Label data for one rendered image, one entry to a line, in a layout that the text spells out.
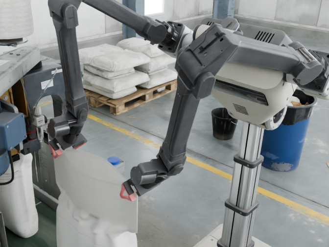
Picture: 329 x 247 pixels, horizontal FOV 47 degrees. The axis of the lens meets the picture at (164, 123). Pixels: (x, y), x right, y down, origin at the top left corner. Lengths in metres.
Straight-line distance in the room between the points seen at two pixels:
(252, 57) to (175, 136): 0.29
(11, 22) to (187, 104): 0.61
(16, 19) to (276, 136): 2.59
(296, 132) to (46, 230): 2.17
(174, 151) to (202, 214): 1.86
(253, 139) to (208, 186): 1.58
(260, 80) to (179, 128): 0.45
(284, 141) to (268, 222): 0.80
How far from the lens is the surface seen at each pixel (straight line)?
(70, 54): 1.29
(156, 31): 1.43
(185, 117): 0.97
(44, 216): 2.34
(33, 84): 1.58
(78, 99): 1.37
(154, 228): 2.78
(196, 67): 0.84
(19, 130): 1.30
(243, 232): 1.94
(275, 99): 1.38
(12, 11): 1.26
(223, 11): 10.06
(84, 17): 6.96
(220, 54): 0.83
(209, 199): 3.08
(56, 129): 1.40
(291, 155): 3.53
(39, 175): 2.59
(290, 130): 3.38
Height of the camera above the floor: 1.81
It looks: 25 degrees down
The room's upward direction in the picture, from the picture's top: 2 degrees clockwise
